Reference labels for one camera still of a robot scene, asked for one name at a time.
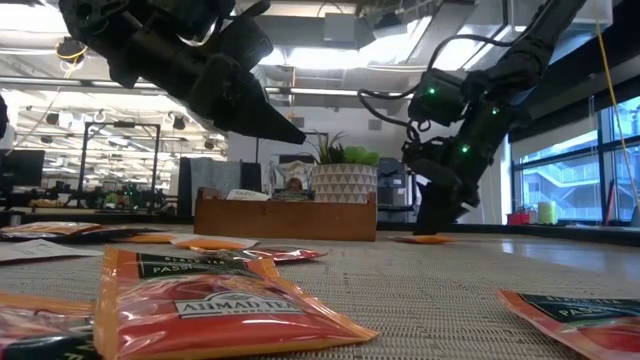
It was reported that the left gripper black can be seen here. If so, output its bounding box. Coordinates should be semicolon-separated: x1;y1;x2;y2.
107;19;307;146

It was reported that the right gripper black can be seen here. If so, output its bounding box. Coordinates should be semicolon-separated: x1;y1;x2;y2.
413;159;481;236

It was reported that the peach passion fruit tea bag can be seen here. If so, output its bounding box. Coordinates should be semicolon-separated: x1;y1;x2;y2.
496;289;640;360
93;246;380;360
192;245;329;264
0;292;101;360
389;234;457;245

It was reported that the Tazo tea box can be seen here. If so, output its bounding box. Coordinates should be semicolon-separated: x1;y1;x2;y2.
225;188;272;202

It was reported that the white orange Tazo tea bag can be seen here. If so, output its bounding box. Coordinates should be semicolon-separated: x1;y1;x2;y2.
0;238;105;264
113;232;177;245
169;234;261;252

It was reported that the wooden tea box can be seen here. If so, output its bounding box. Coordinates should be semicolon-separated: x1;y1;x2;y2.
193;187;378;243

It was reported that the black equipment cart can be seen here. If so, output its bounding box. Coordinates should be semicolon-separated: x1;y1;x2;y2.
377;157;419;221

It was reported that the grey office partition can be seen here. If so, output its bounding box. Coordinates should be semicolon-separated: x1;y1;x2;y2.
177;157;264;218

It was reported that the grey woven placemat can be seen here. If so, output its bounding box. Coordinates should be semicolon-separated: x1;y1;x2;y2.
0;232;640;360

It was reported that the white draped background object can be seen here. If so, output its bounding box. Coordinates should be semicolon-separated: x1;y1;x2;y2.
272;159;314;191

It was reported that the succulent in patterned pot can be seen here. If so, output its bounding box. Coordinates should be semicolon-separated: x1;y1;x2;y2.
307;130;381;204

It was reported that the yellow-green cylinder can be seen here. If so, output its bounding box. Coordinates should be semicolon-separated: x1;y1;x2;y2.
537;201;559;226

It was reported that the background robot workstation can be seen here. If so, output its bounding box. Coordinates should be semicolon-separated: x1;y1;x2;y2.
44;179;169;211

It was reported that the black ceiling sensor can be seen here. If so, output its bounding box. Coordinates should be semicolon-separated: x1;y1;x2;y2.
54;35;91;66

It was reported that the black computer monitor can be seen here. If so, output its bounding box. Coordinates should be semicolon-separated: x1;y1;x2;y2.
0;148;46;189

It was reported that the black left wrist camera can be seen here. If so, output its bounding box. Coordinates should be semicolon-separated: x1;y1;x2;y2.
217;13;275;71

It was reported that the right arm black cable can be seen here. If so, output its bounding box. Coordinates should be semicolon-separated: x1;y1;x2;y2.
357;32;506;144

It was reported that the black aluminium table frame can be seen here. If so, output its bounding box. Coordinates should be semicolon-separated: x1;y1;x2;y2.
0;212;640;247

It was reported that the black metal frame stand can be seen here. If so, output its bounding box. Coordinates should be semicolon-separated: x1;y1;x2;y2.
77;121;162;209

